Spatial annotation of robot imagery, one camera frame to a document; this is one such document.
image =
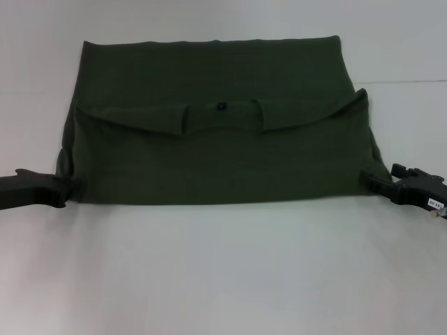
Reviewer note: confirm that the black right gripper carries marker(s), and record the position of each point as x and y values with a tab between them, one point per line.
422	190

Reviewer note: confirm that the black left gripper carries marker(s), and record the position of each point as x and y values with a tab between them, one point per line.
28	188

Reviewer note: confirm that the dark green printed t-shirt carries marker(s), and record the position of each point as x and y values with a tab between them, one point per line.
223	157

